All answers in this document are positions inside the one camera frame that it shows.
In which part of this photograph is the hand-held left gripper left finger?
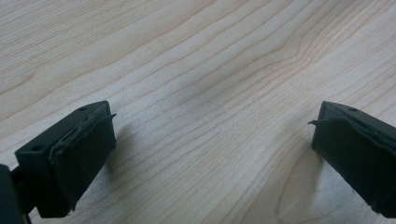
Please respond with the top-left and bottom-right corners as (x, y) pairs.
(14, 100), (118, 218)

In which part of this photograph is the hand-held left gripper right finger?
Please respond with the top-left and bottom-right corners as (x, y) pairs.
(307, 100), (396, 218)

